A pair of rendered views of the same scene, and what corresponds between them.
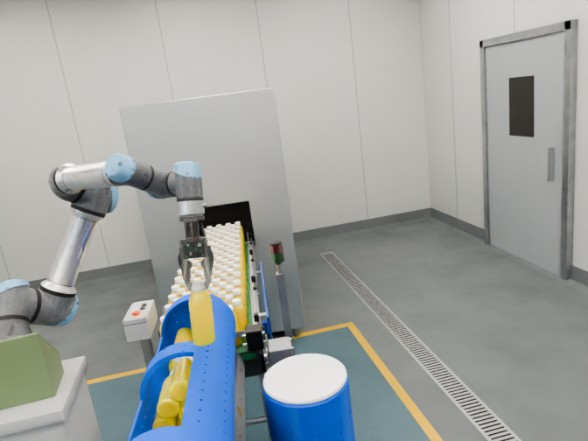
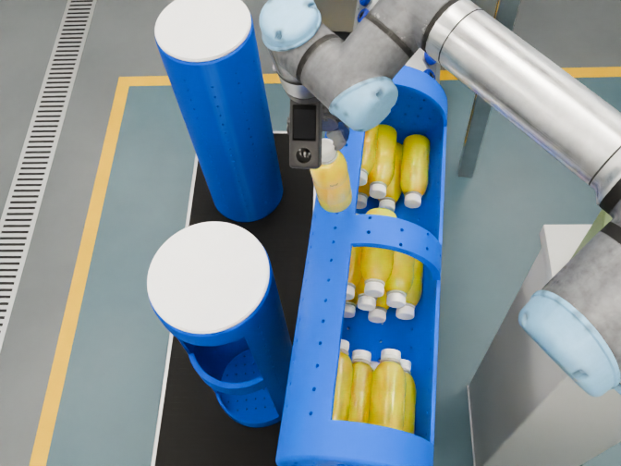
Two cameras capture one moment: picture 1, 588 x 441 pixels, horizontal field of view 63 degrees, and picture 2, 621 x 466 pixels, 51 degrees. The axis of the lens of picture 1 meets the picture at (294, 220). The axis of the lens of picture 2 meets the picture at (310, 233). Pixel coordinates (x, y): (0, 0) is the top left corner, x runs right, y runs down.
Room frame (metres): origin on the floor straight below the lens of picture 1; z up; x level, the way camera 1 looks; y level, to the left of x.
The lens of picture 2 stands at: (1.95, 0.47, 2.34)
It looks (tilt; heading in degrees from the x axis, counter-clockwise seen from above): 61 degrees down; 198
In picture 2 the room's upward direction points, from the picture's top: 7 degrees counter-clockwise
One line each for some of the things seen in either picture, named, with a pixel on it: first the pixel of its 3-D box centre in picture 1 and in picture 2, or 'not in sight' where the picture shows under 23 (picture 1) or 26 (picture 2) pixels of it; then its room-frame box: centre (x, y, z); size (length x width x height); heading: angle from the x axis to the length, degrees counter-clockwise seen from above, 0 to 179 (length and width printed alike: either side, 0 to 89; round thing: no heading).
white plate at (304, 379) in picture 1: (304, 377); (208, 275); (1.40, 0.03, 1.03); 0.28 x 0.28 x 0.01
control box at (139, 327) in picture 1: (141, 319); not in sight; (1.98, 0.74, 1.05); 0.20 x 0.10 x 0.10; 5
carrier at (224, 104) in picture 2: not in sight; (229, 123); (0.64, -0.21, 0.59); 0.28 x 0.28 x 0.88
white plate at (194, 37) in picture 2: not in sight; (202, 25); (0.64, -0.21, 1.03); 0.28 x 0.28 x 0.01
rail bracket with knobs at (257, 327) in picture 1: (254, 339); not in sight; (1.86, 0.24, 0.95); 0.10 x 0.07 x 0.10; 95
